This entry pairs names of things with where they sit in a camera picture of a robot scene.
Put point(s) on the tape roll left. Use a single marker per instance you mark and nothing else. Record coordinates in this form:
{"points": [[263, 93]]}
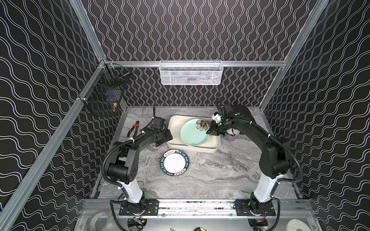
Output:
{"points": [[100, 222]]}

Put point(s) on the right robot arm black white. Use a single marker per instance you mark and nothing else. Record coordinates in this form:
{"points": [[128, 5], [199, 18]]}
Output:
{"points": [[278, 163]]}

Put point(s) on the black wire basket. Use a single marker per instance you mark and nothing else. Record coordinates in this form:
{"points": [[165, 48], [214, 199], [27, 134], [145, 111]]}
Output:
{"points": [[104, 98]]}

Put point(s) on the orange black pliers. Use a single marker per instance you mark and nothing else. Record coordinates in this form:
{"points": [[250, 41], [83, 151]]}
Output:
{"points": [[132, 133]]}

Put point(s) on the white tape roll right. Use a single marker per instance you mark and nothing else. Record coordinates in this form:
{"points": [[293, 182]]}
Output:
{"points": [[297, 225]]}

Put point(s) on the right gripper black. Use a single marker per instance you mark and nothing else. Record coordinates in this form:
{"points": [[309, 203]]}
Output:
{"points": [[217, 128]]}

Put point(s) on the cream plastic bin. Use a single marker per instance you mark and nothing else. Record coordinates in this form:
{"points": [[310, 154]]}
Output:
{"points": [[175, 124]]}

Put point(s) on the mint green flower plate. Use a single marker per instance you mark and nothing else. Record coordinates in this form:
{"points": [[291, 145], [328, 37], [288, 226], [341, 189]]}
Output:
{"points": [[194, 132]]}

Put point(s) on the lavender mug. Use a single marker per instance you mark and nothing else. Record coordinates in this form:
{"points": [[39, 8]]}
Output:
{"points": [[231, 134]]}

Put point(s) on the white wire mesh basket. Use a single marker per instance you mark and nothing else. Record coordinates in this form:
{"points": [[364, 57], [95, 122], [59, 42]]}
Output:
{"points": [[191, 72]]}

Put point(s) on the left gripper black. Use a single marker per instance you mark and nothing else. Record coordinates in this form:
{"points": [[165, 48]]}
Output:
{"points": [[163, 136]]}

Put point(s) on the white plate green rim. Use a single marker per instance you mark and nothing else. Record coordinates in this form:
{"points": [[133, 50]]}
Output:
{"points": [[174, 162]]}

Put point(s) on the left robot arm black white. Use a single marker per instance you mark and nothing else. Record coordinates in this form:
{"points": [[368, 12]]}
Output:
{"points": [[121, 164]]}

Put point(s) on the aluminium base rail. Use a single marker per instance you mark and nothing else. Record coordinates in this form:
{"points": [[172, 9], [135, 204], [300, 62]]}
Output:
{"points": [[223, 208]]}

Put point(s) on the black zipper case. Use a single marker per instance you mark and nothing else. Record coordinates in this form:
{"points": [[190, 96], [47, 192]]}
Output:
{"points": [[246, 114]]}

